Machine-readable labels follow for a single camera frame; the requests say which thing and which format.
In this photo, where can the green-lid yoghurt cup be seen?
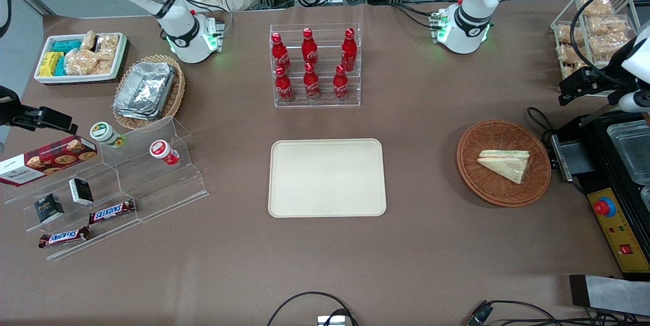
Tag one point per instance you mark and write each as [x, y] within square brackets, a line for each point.
[104, 132]

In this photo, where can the white rectangular snack bin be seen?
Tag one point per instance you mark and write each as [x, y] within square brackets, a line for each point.
[76, 79]

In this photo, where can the oval light wicker basket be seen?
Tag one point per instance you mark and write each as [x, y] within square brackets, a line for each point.
[178, 92]

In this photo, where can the stacked aluminium foil containers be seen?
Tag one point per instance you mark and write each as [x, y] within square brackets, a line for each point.
[144, 90]

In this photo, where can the silver metal connector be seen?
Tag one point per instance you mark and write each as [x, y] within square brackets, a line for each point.
[331, 321]

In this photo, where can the clear plastic container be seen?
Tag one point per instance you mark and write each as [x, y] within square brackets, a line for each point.
[632, 148]
[646, 199]

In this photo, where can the bagged fried snack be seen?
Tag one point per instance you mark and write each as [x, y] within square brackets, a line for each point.
[566, 35]
[567, 69]
[566, 53]
[609, 26]
[596, 6]
[607, 45]

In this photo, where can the yellow snack packet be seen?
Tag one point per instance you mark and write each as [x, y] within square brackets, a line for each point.
[49, 63]

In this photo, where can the red tartan cookie box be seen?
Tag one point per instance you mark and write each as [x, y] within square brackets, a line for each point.
[45, 161]

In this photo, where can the clear acrylic bottle rack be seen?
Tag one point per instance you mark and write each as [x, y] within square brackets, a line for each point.
[325, 103]

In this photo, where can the round brown wicker basket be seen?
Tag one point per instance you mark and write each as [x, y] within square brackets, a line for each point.
[475, 138]

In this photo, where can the red cola bottle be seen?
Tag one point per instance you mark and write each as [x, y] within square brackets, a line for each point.
[340, 86]
[284, 87]
[309, 49]
[280, 52]
[311, 85]
[349, 49]

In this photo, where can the red-lid yoghurt cup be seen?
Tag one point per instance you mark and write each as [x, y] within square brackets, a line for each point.
[161, 151]

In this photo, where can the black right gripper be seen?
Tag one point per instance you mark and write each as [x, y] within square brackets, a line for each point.
[6, 99]

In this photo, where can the grey flat strip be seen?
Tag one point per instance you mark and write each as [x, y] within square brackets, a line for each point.
[609, 295]

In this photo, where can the teal snack packet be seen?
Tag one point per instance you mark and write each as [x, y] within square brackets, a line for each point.
[60, 67]
[67, 45]

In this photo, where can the plastic-wrapped triangle sandwich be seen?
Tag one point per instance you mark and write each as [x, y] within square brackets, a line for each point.
[508, 166]

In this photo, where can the red emergency stop button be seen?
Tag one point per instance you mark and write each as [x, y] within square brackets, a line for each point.
[604, 206]

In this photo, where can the brown Snickers bar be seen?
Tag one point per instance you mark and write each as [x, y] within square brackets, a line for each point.
[111, 212]
[63, 237]

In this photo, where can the clear acrylic stepped display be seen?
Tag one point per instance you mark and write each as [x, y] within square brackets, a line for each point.
[152, 184]

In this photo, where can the clear bag of crackers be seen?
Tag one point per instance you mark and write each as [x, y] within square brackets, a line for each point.
[89, 40]
[80, 62]
[104, 67]
[107, 46]

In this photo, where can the beige plastic tray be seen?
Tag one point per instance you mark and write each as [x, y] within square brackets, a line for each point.
[325, 178]

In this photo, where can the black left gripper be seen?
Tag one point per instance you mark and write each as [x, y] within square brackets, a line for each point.
[608, 78]

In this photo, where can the small black box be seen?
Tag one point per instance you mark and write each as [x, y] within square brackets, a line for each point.
[81, 191]
[49, 208]

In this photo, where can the black tray sealing machine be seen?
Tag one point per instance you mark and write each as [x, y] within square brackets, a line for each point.
[604, 184]

